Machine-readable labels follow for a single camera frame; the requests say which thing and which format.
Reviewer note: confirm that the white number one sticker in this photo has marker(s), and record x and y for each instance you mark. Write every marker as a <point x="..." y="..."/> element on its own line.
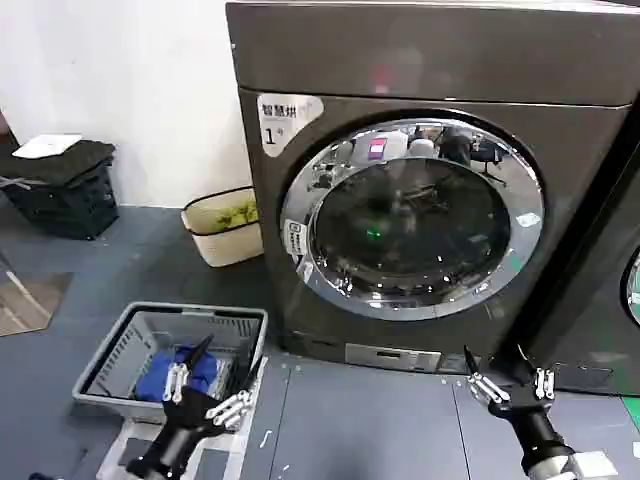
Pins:
<point x="280" y="120"/>

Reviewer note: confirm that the dark grey dryer with green reflection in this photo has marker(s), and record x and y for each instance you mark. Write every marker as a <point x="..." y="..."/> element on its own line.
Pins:
<point x="580" y="300"/>

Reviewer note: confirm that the black plastic crate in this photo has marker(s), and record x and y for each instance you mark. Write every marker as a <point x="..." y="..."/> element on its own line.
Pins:
<point x="65" y="210"/>

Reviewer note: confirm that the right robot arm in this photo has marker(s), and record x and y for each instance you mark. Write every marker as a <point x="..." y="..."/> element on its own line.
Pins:
<point x="570" y="467"/>

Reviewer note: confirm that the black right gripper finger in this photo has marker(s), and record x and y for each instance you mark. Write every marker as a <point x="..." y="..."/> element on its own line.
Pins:
<point x="544" y="384"/>
<point x="487" y="390"/>

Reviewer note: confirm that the silver dryer base flap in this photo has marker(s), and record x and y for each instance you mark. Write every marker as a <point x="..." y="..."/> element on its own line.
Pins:
<point x="390" y="357"/>

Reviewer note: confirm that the round chrome glass dryer door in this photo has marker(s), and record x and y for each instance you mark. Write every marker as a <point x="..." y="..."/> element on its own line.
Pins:
<point x="415" y="220"/>

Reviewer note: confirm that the brown floor mat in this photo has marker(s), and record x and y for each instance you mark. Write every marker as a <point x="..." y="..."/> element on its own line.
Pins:
<point x="27" y="305"/>

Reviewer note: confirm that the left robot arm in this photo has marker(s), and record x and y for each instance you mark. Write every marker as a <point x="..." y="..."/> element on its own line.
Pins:
<point x="145" y="470"/>

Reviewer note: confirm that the white flat sheet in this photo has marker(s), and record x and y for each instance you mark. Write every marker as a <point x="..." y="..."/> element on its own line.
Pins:
<point x="45" y="146"/>

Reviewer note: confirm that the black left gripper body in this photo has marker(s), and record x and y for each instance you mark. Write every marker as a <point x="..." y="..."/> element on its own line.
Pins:
<point x="185" y="420"/>

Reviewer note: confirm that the dark grey front-load dryer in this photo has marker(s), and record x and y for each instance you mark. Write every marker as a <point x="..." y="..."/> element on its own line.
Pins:
<point x="380" y="55"/>

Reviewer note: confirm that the beige bin with plant print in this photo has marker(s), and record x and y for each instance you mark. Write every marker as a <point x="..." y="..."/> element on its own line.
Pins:
<point x="225" y="240"/>

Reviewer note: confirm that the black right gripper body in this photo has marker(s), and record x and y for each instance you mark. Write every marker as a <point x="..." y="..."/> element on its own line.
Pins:
<point x="535" y="430"/>

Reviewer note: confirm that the small white door label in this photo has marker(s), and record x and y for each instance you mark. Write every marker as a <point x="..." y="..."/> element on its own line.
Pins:
<point x="296" y="245"/>

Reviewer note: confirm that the white flat floor panel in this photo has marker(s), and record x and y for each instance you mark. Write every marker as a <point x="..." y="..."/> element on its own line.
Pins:
<point x="220" y="460"/>

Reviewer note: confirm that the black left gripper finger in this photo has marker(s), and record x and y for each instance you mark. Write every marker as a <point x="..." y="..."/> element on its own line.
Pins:
<point x="176" y="382"/>
<point x="230" y="407"/>

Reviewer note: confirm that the blue garment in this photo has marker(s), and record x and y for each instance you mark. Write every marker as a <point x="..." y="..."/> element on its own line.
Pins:
<point x="155" y="372"/>

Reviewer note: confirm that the grey plastic laundry basket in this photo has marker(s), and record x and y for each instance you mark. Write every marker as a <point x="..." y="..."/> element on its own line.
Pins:
<point x="120" y="350"/>

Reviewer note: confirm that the black folded mat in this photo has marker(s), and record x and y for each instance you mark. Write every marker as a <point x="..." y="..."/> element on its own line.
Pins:
<point x="85" y="157"/>

